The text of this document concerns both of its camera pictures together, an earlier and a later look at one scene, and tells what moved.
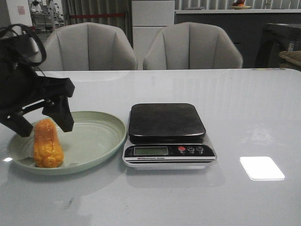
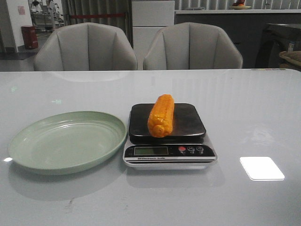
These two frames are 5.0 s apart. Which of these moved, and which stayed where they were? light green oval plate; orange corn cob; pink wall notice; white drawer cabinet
Moved: orange corn cob
Stayed: white drawer cabinet; pink wall notice; light green oval plate
